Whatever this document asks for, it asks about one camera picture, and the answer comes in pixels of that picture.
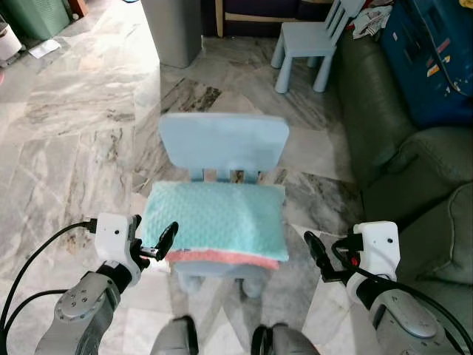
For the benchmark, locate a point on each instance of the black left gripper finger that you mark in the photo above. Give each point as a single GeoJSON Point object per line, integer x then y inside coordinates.
{"type": "Point", "coordinates": [136, 225]}
{"type": "Point", "coordinates": [167, 237]}

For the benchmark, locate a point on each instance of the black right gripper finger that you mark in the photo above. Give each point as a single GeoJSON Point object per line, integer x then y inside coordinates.
{"type": "Point", "coordinates": [316, 251]}

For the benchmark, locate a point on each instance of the teal dotted pillow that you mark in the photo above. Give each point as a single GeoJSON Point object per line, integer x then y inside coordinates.
{"type": "Point", "coordinates": [214, 218]}

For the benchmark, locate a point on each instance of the pink pillow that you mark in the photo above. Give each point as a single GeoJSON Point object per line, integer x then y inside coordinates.
{"type": "Point", "coordinates": [222, 259]}

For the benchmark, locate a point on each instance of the green leather sofa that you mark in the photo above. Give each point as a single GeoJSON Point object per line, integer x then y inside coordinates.
{"type": "Point", "coordinates": [436, 170]}

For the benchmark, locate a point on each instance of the grey robot right leg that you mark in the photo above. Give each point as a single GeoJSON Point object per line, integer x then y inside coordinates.
{"type": "Point", "coordinates": [292, 344]}

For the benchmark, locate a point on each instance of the light blue child chair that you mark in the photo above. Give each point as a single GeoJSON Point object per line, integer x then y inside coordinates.
{"type": "Point", "coordinates": [307, 37]}
{"type": "Point", "coordinates": [222, 140]}

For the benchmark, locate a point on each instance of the grey trash bin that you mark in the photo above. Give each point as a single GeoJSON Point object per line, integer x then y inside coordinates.
{"type": "Point", "coordinates": [174, 33]}

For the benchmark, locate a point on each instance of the white paper sheet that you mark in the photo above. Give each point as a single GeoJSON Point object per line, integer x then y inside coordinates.
{"type": "Point", "coordinates": [44, 49]}

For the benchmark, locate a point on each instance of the blue suitcase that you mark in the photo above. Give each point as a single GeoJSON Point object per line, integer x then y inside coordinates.
{"type": "Point", "coordinates": [429, 59]}

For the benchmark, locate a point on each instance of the green air purifier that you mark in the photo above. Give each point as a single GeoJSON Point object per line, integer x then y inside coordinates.
{"type": "Point", "coordinates": [37, 16]}

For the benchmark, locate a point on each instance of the white patterned cloth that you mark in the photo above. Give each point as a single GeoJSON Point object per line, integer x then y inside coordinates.
{"type": "Point", "coordinates": [369, 22]}

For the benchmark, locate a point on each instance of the dark wooden framed furniture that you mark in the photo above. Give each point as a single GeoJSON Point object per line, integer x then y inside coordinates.
{"type": "Point", "coordinates": [259, 11]}

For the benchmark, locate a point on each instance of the yellow toy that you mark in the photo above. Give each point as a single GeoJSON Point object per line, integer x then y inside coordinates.
{"type": "Point", "coordinates": [467, 3]}

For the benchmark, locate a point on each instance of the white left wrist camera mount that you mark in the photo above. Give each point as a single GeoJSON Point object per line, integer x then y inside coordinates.
{"type": "Point", "coordinates": [112, 237]}

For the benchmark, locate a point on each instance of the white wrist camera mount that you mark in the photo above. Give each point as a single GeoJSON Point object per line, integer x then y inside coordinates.
{"type": "Point", "coordinates": [378, 248]}
{"type": "Point", "coordinates": [112, 237]}

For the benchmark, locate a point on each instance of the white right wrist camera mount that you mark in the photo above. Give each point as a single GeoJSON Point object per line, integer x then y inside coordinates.
{"type": "Point", "coordinates": [378, 248]}

